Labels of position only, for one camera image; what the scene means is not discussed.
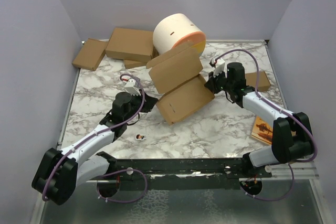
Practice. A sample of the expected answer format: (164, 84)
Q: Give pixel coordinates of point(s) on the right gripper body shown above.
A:
(219, 83)

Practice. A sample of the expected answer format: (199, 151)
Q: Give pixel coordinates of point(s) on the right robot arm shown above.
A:
(292, 139)

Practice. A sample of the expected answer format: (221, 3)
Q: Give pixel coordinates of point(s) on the large folded cardboard box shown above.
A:
(131, 44)

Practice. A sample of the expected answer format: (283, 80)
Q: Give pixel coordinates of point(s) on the small cartoon sticker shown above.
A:
(140, 137)

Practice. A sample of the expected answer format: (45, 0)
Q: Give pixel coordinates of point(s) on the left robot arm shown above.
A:
(61, 171)

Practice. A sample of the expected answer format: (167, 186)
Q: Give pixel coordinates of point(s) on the cardboard box under large box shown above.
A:
(129, 64)

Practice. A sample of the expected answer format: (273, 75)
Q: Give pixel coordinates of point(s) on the round cream drawer cabinet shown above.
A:
(175, 30)

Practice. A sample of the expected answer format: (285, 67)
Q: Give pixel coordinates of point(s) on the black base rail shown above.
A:
(189, 173)

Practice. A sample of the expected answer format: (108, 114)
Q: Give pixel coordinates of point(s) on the orange paperback book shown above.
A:
(262, 131)

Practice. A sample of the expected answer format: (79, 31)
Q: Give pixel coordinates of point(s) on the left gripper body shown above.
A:
(146, 107)

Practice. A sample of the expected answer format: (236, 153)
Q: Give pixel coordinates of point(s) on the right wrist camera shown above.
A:
(218, 65)

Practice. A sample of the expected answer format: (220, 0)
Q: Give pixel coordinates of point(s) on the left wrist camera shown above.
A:
(133, 86)

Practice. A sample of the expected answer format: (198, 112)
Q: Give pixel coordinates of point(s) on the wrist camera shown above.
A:
(218, 65)
(133, 86)

